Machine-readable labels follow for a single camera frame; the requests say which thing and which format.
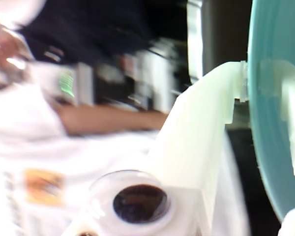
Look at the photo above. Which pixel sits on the person in white shirt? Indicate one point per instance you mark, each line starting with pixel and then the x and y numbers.
pixel 39 147

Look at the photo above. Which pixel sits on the googly eye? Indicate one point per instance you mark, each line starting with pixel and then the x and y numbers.
pixel 140 204

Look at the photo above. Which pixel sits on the bare forearm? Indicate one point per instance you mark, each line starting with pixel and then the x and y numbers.
pixel 113 120

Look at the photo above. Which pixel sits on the hand beside black watch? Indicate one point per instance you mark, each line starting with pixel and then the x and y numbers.
pixel 5 54

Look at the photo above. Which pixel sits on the light blue plate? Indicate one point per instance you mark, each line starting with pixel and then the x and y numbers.
pixel 268 123

